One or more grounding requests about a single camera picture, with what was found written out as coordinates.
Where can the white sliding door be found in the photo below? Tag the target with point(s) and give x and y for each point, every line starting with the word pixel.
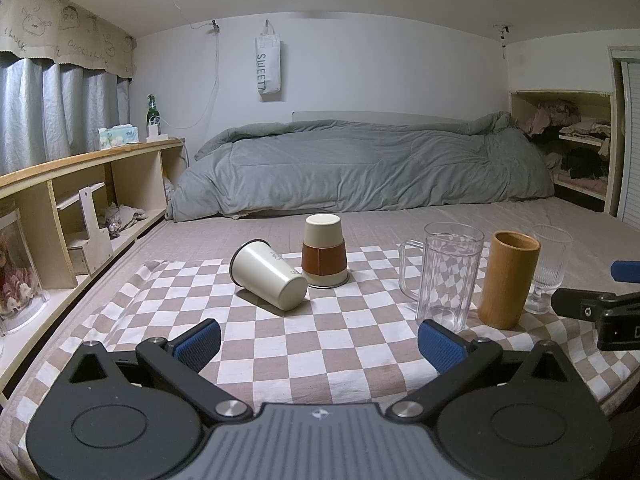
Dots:
pixel 631 150

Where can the crumpled grey cloth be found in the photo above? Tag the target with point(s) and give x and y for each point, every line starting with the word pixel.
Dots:
pixel 122 217

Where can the beige folded clothes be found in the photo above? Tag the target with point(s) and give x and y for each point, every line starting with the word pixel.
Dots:
pixel 587 130

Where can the wall hook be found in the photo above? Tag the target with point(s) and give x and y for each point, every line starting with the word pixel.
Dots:
pixel 215 25

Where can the ribbed stemmed glass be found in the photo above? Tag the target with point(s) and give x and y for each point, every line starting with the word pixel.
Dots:
pixel 550 260

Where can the brown white checkered cloth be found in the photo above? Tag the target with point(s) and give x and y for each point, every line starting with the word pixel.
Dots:
pixel 350 345

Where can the white cup with dark rim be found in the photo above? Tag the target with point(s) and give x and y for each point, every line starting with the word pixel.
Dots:
pixel 265 277

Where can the cream wardrobe shelf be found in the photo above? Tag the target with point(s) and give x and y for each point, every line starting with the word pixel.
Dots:
pixel 595 195

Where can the cream cup with brown sleeve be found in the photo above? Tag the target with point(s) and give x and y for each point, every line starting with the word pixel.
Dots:
pixel 325 255

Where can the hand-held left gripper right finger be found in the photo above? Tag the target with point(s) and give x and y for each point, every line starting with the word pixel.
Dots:
pixel 440 346

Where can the green tissue box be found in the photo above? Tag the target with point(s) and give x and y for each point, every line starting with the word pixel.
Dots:
pixel 118 137

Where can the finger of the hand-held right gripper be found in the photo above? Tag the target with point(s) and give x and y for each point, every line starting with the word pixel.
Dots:
pixel 585 305
pixel 627 271

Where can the bamboo cup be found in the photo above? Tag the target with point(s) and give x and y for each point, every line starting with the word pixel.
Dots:
pixel 507 285

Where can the white power adapter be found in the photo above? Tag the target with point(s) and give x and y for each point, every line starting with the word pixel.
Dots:
pixel 156 137

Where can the beige cartoon valance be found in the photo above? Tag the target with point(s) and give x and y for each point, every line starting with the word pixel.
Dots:
pixel 65 30

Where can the small wooden caddy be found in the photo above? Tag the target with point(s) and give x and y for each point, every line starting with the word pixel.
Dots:
pixel 92 240

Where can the green glass bottle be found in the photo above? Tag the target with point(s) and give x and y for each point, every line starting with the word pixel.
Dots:
pixel 152 112

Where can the pink clothes pile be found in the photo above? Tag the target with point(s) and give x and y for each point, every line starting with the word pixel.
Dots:
pixel 550 117

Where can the wooden bedside shelf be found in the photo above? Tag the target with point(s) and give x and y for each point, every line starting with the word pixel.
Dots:
pixel 135 175

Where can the grey duvet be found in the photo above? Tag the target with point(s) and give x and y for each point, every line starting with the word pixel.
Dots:
pixel 360 170

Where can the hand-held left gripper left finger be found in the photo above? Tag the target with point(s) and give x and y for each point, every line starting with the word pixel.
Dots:
pixel 199 344

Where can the grey curtain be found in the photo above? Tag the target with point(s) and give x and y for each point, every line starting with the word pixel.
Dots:
pixel 55 110

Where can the clear display case with doll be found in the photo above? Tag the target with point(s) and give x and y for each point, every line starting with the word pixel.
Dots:
pixel 17 270

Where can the dark clothes pile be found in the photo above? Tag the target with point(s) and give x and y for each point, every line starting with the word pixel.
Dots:
pixel 585 165

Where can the white tote bag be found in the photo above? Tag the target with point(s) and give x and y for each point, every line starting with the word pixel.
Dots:
pixel 268 67

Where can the clear glass mug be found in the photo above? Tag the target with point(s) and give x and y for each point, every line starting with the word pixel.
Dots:
pixel 447 280

